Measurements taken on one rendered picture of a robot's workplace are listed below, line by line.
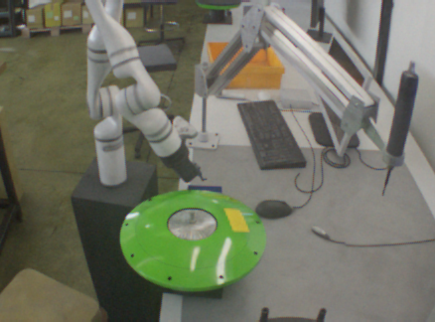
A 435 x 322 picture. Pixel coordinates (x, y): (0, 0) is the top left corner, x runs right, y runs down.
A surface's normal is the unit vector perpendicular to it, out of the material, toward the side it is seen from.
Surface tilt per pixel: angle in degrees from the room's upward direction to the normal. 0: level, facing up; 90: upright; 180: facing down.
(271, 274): 0
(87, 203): 90
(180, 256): 14
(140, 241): 21
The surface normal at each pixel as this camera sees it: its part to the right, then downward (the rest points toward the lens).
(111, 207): -0.16, 0.53
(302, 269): 0.03, -0.84
